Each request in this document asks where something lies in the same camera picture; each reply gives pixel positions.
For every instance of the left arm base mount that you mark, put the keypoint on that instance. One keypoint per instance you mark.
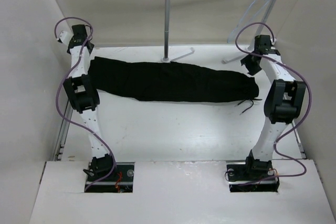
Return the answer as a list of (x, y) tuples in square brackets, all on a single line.
[(120, 181)]

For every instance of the light blue plastic hanger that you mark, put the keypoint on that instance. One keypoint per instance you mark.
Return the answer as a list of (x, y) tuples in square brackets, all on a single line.
[(249, 16)]

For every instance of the black trousers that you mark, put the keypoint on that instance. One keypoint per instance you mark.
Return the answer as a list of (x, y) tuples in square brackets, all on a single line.
[(171, 82)]

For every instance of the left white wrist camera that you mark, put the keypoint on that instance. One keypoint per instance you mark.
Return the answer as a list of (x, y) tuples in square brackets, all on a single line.
[(64, 37)]

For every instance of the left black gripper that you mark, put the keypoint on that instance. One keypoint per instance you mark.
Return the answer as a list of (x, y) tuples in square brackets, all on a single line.
[(92, 46)]

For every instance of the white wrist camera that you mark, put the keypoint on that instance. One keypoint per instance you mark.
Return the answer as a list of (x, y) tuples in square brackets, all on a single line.
[(64, 37), (273, 42)]

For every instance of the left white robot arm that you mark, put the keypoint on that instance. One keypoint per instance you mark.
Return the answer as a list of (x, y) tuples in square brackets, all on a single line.
[(84, 99)]

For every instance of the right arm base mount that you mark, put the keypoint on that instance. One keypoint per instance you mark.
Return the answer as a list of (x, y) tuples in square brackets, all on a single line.
[(242, 180)]

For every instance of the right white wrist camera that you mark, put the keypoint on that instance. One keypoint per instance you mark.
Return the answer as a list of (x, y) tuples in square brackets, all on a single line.
[(273, 42)]

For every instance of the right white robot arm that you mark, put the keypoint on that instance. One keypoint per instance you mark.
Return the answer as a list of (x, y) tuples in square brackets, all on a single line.
[(282, 105)]

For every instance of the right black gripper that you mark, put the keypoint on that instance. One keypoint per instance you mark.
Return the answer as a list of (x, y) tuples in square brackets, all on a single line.
[(247, 60)]

